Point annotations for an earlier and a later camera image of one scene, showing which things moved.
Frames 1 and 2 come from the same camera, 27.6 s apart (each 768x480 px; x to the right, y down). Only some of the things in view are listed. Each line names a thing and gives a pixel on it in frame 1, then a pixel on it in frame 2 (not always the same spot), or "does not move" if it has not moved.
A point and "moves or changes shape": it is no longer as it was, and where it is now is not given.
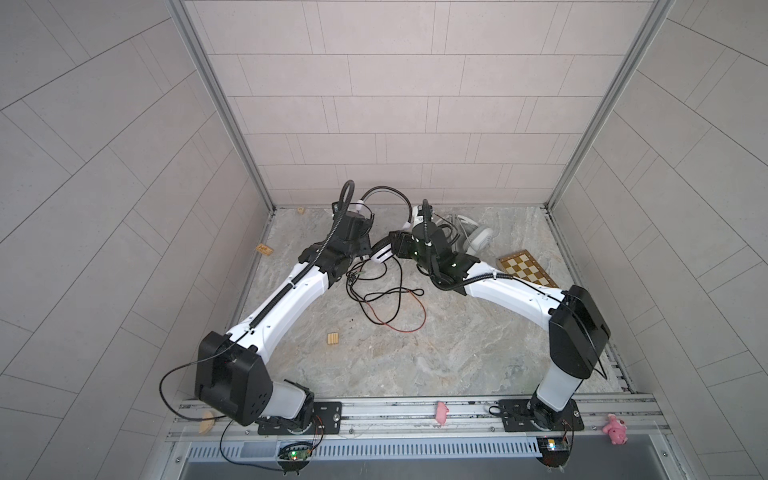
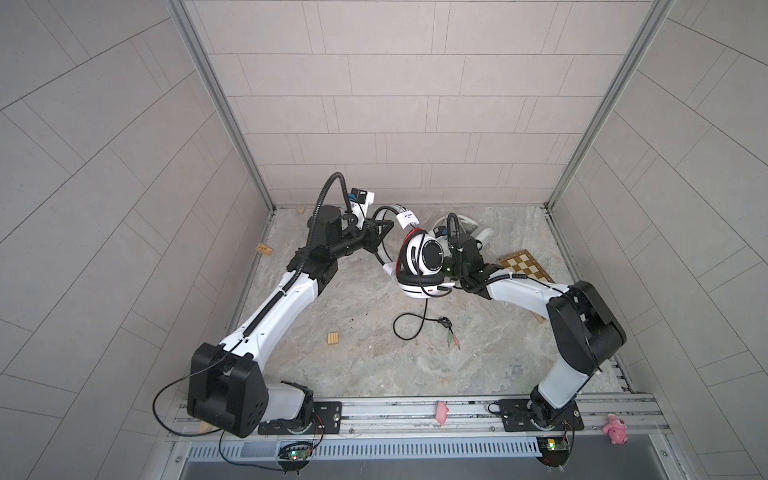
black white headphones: [382, 250] moves or changes shape
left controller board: [294, 456] does not move
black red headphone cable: [385, 301] to [444, 322]
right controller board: [554, 451] does not move
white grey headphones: [469, 237] does not move
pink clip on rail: [441, 413] does not move
